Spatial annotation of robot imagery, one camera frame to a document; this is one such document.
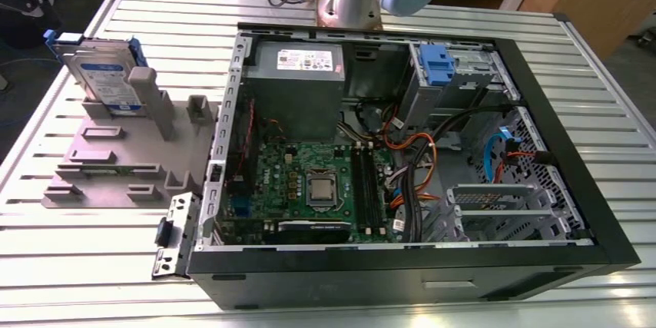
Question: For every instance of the CPU socket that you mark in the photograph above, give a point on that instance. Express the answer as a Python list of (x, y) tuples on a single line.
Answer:
[(323, 173)]

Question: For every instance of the black RAM slot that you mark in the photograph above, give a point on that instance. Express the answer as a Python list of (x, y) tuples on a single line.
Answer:
[(375, 189), (362, 189)]

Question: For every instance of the metal disk bay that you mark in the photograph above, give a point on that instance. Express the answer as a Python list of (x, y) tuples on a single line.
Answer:
[(507, 214)]

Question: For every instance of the silver CPU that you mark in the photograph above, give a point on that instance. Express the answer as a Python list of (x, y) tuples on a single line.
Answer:
[(323, 189)]

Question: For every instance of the green RAM stick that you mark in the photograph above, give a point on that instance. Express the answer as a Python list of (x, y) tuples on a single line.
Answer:
[(110, 170)]

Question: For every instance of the grey metal drive cage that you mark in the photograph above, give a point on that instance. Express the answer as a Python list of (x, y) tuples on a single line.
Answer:
[(426, 109)]

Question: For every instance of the grey parts rack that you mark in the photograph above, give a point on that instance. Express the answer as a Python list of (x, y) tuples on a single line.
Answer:
[(134, 143)]

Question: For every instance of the blue drive latch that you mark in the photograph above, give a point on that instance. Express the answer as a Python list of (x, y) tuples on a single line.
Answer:
[(435, 67)]

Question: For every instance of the hard disk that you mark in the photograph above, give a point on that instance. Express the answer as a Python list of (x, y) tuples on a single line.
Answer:
[(105, 82)]

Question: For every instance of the black blue bracket knob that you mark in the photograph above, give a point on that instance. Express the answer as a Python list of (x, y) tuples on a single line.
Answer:
[(165, 232)]

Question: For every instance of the grey metal slot bracket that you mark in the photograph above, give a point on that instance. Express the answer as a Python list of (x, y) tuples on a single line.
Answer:
[(181, 205)]

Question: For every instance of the green motherboard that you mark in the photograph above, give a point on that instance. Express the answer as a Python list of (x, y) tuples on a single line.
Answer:
[(329, 155)]

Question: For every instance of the grey power supply unit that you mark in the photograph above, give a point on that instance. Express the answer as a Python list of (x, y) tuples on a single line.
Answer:
[(293, 105)]

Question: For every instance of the black open PC case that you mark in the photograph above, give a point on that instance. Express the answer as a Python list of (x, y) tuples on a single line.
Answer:
[(359, 274)]

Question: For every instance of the black graphics card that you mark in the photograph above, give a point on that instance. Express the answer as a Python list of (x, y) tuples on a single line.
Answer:
[(313, 230)]

